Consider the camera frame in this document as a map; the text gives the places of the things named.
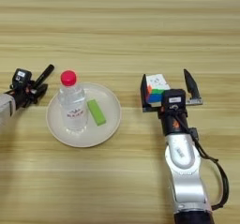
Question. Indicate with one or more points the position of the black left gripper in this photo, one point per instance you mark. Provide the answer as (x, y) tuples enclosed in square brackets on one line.
[(22, 97)]

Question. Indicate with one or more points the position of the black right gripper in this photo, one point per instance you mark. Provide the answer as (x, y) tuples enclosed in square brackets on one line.
[(173, 123)]

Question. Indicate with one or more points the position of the multicolour puzzle cube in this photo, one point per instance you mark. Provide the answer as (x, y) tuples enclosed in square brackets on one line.
[(157, 85)]

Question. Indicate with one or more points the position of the clear water bottle red cap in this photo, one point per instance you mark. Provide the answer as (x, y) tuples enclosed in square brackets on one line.
[(73, 109)]

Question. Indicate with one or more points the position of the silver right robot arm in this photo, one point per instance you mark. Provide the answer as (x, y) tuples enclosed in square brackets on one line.
[(186, 177)]

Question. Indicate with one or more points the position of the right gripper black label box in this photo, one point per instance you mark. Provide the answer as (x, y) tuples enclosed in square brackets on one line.
[(173, 99)]

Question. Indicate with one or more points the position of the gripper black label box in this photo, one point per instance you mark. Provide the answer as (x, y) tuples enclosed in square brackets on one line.
[(22, 77), (173, 99)]

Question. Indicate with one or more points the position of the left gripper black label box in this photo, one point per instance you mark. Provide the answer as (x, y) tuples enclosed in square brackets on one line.
[(22, 77)]

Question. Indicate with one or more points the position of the green rectangular block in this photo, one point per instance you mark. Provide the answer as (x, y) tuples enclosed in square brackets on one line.
[(96, 112)]

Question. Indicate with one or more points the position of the round beige plate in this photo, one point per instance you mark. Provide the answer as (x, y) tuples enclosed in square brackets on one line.
[(106, 131)]

